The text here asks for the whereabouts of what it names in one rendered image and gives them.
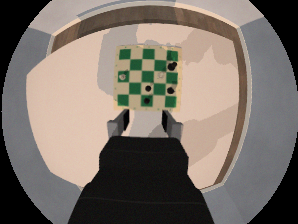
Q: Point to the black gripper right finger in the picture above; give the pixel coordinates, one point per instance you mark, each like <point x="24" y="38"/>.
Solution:
<point x="171" y="127"/>

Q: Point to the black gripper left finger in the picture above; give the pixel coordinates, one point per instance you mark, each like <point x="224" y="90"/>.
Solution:
<point x="117" y="126"/>

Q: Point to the green and cream chessboard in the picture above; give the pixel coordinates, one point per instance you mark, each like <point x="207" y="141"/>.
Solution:
<point x="141" y="64"/>

